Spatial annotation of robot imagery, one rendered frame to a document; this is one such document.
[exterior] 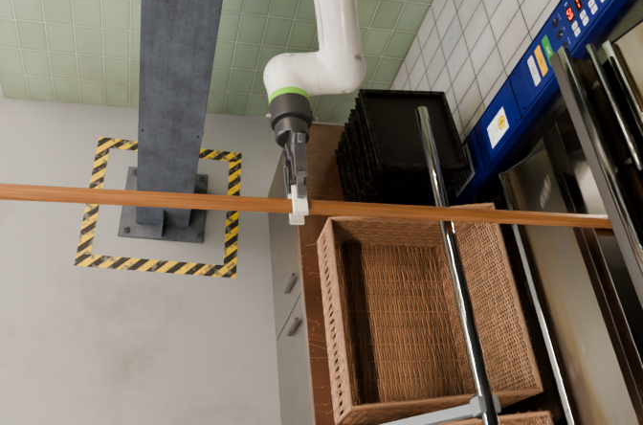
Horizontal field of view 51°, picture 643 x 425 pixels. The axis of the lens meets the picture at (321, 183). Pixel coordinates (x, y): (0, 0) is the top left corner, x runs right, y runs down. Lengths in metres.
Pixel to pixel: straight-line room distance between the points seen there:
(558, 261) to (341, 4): 0.84
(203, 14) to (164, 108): 0.41
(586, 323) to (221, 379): 1.29
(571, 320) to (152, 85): 1.29
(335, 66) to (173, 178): 1.03
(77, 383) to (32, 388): 0.14
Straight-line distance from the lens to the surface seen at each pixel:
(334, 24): 1.48
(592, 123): 1.47
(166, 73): 1.98
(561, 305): 1.78
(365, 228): 2.01
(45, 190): 1.35
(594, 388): 1.71
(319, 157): 2.25
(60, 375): 2.47
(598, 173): 1.43
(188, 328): 2.52
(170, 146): 2.25
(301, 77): 1.53
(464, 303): 1.42
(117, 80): 2.90
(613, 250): 1.68
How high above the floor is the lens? 2.35
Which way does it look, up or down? 54 degrees down
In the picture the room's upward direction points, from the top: 23 degrees clockwise
